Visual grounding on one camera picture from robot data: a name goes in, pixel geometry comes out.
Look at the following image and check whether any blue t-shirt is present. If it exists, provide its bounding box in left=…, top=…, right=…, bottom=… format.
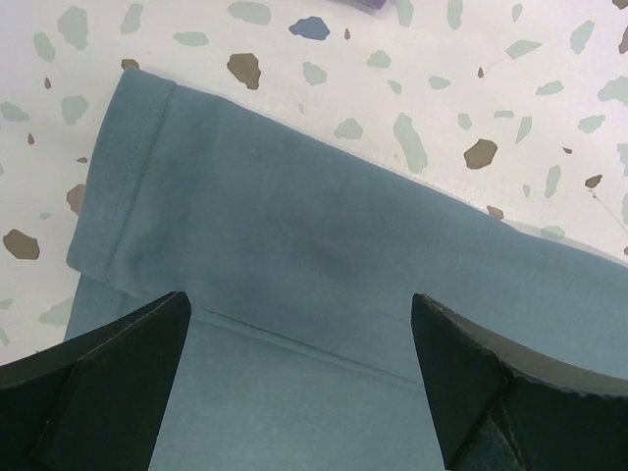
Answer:
left=67, top=69, right=627, bottom=470

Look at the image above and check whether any folded purple t-shirt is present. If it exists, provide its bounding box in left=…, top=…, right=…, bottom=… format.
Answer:
left=349, top=0, right=388, bottom=11

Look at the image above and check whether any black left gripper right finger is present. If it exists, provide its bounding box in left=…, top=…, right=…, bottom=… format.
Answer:
left=411, top=294, right=627, bottom=470

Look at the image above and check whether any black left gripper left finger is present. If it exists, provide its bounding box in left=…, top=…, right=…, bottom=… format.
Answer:
left=1, top=292, right=191, bottom=471

